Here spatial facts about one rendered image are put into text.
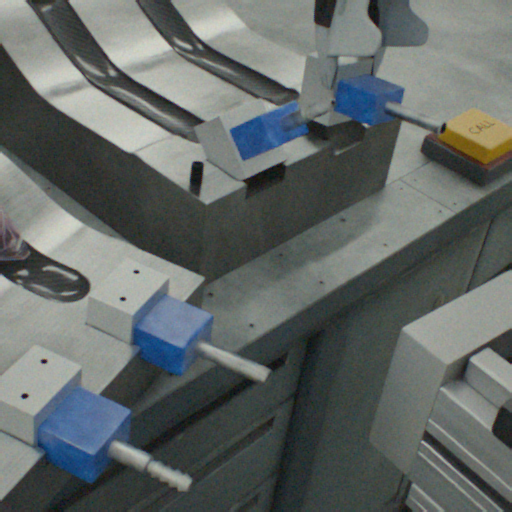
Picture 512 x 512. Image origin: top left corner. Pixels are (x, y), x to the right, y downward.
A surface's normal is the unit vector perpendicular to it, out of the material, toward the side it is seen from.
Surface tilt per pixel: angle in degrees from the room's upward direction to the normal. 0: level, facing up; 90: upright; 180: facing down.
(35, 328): 0
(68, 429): 0
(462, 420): 90
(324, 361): 90
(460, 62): 0
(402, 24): 92
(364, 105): 83
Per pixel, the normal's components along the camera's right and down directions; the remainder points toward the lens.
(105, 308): -0.44, 0.51
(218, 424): 0.72, 0.50
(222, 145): -0.69, 0.37
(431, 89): 0.14, -0.78
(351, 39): -0.63, 0.09
